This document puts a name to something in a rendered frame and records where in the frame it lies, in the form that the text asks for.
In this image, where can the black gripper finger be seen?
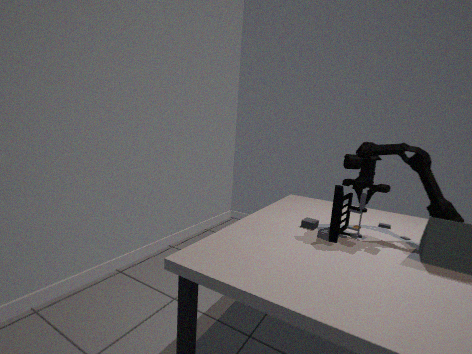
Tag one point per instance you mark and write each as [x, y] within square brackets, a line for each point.
[359, 191]
[369, 195]

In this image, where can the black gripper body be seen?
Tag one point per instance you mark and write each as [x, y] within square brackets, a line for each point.
[380, 187]

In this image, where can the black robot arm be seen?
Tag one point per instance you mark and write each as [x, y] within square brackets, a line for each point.
[369, 152]

